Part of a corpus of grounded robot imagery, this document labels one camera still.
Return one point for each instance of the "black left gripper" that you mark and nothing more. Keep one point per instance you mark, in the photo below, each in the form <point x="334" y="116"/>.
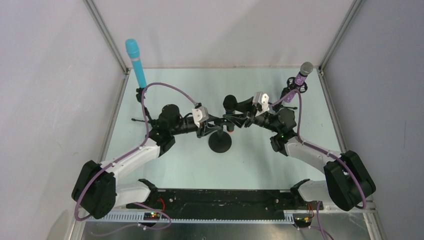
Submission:
<point x="205" y="127"/>

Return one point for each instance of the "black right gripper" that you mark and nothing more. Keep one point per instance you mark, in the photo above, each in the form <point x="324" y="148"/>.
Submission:
<point x="249" y="117"/>

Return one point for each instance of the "black microphone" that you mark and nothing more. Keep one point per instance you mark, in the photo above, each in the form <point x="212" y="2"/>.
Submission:
<point x="230" y="103"/>

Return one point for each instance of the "black round-base mic stand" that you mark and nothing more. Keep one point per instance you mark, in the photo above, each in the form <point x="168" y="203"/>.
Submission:
<point x="220" y="141"/>

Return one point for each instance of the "black shock-mount tripod stand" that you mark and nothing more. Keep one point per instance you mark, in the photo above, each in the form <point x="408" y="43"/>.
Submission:
<point x="293" y="83"/>

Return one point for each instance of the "black tripod mic stand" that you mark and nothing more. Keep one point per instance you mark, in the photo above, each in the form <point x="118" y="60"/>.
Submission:
<point x="146" y="114"/>

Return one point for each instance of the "purple glitter microphone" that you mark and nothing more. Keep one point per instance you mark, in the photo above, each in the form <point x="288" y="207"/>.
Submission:
<point x="305" y="69"/>

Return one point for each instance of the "blue toy microphone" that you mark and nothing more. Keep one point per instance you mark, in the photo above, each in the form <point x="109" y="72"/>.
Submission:
<point x="133" y="52"/>

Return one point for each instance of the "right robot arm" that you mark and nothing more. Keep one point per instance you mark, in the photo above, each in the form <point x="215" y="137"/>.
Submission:
<point x="347" y="182"/>

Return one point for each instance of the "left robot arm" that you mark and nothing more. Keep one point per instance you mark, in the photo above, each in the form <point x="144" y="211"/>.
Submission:
<point x="99" y="186"/>

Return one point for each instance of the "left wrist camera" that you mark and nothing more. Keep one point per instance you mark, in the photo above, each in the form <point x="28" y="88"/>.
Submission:
<point x="200" y="114"/>

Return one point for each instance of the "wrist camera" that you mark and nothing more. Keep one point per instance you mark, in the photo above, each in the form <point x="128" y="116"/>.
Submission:
<point x="261" y="103"/>
<point x="200" y="114"/>

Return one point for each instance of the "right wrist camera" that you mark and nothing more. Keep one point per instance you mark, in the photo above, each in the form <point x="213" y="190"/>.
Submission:
<point x="261" y="103"/>

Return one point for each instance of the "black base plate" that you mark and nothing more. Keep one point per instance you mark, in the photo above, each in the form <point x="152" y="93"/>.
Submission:
<point x="219" y="204"/>

